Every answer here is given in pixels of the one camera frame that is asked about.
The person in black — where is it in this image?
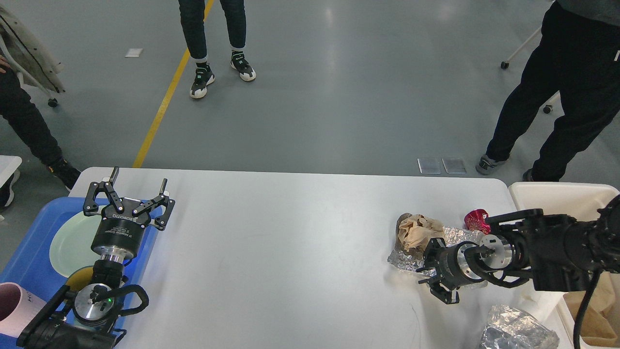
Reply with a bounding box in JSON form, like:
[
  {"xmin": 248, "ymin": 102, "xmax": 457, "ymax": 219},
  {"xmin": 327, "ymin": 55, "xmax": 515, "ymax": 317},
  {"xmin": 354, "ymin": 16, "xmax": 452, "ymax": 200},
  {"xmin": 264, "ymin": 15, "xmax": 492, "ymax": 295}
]
[
  {"xmin": 0, "ymin": 57, "xmax": 80, "ymax": 190},
  {"xmin": 476, "ymin": 0, "xmax": 620, "ymax": 182}
]

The white side table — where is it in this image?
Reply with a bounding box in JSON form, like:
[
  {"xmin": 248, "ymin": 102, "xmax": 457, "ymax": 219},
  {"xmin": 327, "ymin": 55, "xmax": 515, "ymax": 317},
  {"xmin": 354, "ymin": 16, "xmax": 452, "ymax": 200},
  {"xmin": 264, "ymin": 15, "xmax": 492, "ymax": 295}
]
[{"xmin": 0, "ymin": 155, "xmax": 22, "ymax": 212}]

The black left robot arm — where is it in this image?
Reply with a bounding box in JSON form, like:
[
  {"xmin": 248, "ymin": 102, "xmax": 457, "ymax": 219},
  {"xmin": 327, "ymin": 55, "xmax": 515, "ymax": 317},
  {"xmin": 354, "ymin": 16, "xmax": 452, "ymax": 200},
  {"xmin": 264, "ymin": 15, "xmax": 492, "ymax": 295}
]
[{"xmin": 17, "ymin": 167, "xmax": 175, "ymax": 349}]

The white paper cup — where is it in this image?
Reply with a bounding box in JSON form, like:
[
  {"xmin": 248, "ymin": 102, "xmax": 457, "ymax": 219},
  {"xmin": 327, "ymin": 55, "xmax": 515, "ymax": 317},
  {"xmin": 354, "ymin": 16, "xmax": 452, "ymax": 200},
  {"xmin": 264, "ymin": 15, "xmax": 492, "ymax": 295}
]
[{"xmin": 516, "ymin": 282, "xmax": 566, "ymax": 323}]

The brown paper bag in bin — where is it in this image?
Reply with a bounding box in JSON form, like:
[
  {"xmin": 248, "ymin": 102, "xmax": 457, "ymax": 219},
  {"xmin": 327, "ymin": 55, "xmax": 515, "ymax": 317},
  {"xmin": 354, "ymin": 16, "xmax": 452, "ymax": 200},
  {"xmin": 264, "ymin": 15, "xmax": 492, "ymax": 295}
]
[{"xmin": 589, "ymin": 272, "xmax": 616, "ymax": 314}]

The aluminium foil sheet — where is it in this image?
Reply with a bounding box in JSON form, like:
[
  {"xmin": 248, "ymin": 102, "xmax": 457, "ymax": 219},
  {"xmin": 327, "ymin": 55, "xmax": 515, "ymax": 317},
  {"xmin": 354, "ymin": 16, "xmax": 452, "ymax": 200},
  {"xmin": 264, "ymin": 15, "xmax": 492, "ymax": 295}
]
[{"xmin": 387, "ymin": 227, "xmax": 483, "ymax": 278}]

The small foil wrapper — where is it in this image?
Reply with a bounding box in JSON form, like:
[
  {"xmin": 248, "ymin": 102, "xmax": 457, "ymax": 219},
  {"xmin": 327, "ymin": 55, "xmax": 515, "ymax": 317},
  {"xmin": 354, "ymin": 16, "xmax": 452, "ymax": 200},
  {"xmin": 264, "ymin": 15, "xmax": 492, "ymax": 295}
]
[{"xmin": 478, "ymin": 304, "xmax": 559, "ymax": 349}]

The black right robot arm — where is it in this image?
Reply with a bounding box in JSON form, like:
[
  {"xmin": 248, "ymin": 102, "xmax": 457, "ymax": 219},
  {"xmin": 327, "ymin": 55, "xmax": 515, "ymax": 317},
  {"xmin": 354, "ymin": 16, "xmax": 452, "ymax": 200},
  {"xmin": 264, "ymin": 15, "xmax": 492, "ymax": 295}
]
[{"xmin": 423, "ymin": 197, "xmax": 620, "ymax": 349}]

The blue plastic tray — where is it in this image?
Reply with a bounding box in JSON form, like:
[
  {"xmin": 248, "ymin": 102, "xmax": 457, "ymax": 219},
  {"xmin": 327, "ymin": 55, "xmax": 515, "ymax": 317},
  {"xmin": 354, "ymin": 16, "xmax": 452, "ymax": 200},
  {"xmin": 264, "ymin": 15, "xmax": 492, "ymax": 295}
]
[{"xmin": 1, "ymin": 197, "xmax": 158, "ymax": 349}]

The beige plastic bin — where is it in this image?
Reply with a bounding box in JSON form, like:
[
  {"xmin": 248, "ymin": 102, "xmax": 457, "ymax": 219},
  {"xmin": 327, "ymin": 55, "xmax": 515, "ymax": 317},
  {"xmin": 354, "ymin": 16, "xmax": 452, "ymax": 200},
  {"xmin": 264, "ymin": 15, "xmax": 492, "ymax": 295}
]
[{"xmin": 509, "ymin": 182, "xmax": 619, "ymax": 349}]

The red shiny wrapper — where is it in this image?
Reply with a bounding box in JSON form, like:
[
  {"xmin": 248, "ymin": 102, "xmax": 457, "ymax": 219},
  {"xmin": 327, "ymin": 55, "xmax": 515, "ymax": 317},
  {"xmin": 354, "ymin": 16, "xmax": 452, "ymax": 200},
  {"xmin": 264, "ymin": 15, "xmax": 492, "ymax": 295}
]
[{"xmin": 464, "ymin": 208, "xmax": 491, "ymax": 234}]

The person with black sneakers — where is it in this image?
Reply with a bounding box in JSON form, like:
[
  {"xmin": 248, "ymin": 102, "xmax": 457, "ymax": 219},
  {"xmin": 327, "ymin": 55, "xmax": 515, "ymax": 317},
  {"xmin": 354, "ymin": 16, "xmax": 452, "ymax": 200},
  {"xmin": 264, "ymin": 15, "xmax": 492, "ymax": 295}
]
[{"xmin": 178, "ymin": 0, "xmax": 257, "ymax": 99}]

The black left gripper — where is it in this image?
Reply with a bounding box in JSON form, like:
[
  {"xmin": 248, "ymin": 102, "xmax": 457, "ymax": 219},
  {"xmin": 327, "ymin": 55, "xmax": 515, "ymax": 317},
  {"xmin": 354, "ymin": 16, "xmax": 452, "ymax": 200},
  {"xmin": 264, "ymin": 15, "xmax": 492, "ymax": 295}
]
[{"xmin": 83, "ymin": 166, "xmax": 176, "ymax": 260}]

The light green plate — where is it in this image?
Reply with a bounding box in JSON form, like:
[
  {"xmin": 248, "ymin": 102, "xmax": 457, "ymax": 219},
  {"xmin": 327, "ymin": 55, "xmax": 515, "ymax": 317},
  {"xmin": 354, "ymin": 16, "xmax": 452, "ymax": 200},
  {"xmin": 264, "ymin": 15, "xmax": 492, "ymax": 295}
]
[{"xmin": 49, "ymin": 212, "xmax": 101, "ymax": 277}]

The brown paper ball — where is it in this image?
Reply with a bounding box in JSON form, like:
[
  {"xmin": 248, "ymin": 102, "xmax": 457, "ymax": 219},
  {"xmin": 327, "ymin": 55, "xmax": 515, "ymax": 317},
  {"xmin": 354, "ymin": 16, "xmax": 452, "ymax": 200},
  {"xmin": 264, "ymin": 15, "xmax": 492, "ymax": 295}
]
[{"xmin": 394, "ymin": 213, "xmax": 445, "ymax": 255}]

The brown paper bag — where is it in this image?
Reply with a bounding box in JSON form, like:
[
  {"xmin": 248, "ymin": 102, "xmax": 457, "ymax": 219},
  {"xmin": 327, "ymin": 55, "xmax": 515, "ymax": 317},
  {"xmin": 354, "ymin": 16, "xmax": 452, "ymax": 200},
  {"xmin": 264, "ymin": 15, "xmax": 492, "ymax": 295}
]
[
  {"xmin": 589, "ymin": 272, "xmax": 616, "ymax": 314},
  {"xmin": 564, "ymin": 291, "xmax": 618, "ymax": 347}
]

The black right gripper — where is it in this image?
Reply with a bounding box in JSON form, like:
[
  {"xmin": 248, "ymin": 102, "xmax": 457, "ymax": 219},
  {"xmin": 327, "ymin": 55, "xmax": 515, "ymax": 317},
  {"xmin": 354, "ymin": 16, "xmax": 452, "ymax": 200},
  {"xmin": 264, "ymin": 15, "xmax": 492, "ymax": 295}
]
[{"xmin": 416, "ymin": 237, "xmax": 483, "ymax": 304}]

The teal mug yellow inside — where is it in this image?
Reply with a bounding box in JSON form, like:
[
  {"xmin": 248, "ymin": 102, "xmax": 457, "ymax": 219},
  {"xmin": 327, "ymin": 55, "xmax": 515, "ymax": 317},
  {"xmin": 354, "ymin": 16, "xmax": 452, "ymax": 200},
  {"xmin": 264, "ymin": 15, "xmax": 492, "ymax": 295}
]
[{"xmin": 66, "ymin": 267, "xmax": 100, "ymax": 321}]

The white office chair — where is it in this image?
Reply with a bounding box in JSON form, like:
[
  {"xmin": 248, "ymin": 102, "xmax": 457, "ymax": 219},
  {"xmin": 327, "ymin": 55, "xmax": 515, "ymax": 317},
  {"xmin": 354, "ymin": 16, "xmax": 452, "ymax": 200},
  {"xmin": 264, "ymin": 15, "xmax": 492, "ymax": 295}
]
[{"xmin": 500, "ymin": 27, "xmax": 560, "ymax": 114}]

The pink ribbed mug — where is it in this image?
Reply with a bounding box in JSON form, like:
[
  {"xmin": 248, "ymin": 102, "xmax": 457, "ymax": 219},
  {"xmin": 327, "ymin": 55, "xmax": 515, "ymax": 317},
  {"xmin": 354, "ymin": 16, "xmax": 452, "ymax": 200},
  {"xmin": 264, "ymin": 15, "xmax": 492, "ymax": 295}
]
[{"xmin": 0, "ymin": 282, "xmax": 47, "ymax": 338}]

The person in black right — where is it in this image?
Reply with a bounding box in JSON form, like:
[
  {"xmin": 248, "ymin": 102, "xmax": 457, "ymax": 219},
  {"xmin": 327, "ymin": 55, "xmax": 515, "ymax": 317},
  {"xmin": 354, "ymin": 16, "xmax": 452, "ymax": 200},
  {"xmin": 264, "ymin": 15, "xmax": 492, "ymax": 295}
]
[{"xmin": 476, "ymin": 0, "xmax": 620, "ymax": 182}]

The person in black left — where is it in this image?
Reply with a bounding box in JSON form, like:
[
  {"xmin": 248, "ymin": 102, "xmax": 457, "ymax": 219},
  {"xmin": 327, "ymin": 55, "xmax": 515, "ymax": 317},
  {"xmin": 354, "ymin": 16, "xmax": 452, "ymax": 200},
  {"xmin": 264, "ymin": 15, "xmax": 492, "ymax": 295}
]
[{"xmin": 0, "ymin": 57, "xmax": 80, "ymax": 190}]

